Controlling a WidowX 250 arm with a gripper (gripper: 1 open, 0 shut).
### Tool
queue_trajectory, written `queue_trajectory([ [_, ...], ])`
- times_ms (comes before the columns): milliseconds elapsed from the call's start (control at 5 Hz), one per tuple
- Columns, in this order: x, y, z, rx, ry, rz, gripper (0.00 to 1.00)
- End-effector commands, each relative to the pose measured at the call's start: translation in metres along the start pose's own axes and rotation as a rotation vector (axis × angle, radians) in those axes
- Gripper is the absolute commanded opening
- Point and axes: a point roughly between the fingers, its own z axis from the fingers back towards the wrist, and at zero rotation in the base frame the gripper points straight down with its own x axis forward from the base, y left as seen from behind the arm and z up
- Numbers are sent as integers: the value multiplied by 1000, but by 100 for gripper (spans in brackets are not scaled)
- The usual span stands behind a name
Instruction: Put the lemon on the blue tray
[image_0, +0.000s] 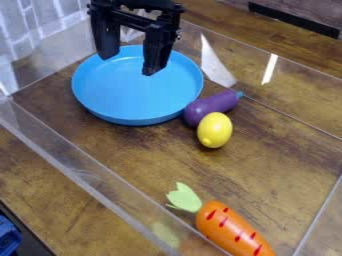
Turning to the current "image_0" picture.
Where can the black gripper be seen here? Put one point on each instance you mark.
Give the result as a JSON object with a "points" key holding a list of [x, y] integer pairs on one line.
{"points": [[155, 17]]}

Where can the yellow toy lemon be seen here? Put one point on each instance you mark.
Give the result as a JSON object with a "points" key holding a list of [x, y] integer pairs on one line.
{"points": [[214, 130]]}

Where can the blue round tray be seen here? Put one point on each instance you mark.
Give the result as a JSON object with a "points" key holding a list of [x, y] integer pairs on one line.
{"points": [[118, 94]]}

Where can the purple toy eggplant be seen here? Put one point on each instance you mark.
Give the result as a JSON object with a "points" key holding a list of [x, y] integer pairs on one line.
{"points": [[221, 102]]}

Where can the black bar on table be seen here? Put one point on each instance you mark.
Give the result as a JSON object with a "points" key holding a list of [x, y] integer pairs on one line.
{"points": [[292, 19]]}

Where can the orange toy carrot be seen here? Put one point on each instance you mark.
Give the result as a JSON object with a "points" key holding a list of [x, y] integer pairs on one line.
{"points": [[221, 224]]}

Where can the blue object at corner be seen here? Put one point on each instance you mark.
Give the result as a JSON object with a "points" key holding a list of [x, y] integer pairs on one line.
{"points": [[10, 237]]}

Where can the clear acrylic enclosure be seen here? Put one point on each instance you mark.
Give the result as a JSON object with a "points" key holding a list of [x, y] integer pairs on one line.
{"points": [[86, 182]]}

